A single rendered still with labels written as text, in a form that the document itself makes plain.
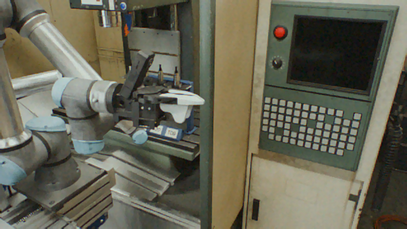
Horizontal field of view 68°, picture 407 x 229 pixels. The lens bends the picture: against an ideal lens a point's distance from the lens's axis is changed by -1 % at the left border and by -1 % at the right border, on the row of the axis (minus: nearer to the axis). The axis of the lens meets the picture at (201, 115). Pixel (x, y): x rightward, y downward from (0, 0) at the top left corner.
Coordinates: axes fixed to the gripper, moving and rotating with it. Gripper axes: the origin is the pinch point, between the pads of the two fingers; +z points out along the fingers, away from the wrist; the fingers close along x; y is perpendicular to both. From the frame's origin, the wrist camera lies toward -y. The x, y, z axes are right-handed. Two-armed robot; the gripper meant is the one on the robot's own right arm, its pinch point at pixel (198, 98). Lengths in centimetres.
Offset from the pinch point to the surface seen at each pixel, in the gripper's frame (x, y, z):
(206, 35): -34.7, -11.2, -8.2
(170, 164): -102, 72, -46
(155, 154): -102, 67, -57
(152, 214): -51, 72, -35
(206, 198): -44, 52, -8
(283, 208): -89, 80, 24
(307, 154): -77, 41, 31
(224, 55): -47.4, -4.1, -4.8
